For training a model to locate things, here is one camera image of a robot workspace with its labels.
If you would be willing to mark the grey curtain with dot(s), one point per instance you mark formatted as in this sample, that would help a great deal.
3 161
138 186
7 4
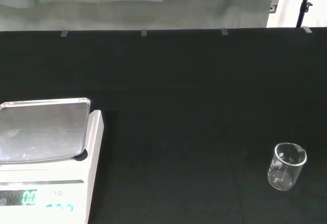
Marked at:
127 4

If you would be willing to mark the black tripod pole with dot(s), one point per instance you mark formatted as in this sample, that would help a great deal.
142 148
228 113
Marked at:
304 4

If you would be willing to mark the small wall socket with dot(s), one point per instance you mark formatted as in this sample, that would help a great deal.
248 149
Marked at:
273 8

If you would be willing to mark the white electronic balance steel pan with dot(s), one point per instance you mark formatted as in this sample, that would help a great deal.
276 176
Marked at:
38 183

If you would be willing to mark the black bench cloth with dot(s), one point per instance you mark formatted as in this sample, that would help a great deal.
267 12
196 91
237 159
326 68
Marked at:
178 106

